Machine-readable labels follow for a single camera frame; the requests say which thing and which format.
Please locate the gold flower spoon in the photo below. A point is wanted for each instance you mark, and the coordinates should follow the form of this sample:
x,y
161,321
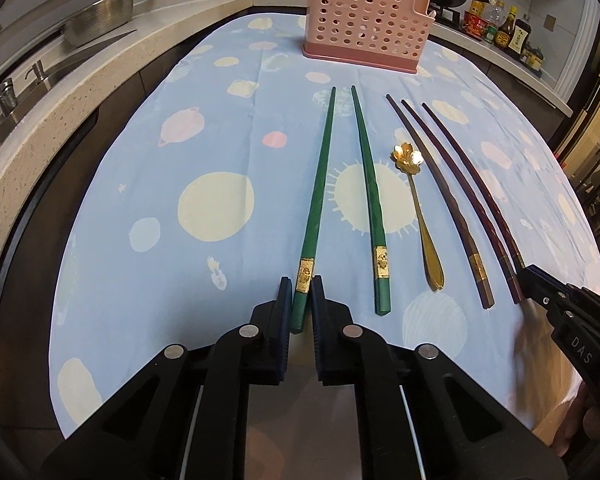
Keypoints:
x,y
408,160

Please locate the soap dispenser pump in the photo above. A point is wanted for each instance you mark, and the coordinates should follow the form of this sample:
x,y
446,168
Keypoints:
x,y
37,72

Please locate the green chopstick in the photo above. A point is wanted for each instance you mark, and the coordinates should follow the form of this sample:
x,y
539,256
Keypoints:
x,y
377,229
309,246

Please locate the small dark jars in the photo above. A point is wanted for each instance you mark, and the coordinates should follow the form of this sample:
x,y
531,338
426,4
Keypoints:
x,y
533,58

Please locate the brown vinegar bottle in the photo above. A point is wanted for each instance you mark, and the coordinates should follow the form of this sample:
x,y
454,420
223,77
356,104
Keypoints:
x,y
505,31

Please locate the clear plastic bottle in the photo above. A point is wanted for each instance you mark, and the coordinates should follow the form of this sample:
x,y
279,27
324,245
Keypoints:
x,y
494,13

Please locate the person's right hand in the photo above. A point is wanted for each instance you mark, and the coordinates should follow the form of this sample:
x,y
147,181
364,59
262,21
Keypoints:
x,y
583,415

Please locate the dark soy sauce bottle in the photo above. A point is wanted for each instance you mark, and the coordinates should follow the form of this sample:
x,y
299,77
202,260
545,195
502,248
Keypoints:
x,y
518,38

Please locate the blue patterned tablecloth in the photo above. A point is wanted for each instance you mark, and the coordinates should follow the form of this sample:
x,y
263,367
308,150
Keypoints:
x,y
251,162

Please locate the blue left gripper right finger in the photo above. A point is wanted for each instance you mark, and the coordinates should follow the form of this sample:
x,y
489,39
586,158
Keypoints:
x,y
320,327

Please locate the pink perforated utensil holder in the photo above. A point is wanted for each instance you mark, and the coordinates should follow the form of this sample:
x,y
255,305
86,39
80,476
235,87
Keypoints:
x,y
387,34

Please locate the small green cap jar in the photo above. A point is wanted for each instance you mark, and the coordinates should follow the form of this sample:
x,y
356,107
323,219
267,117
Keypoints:
x,y
490,33

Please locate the red seasoning tub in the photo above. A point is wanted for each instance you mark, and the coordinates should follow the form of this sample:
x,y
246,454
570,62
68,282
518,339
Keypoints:
x,y
474,25

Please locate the stainless steel sink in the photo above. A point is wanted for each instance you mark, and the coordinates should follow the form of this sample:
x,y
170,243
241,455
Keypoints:
x,y
47,78

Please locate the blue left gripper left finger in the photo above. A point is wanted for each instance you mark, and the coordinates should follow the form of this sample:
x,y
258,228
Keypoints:
x,y
278,331

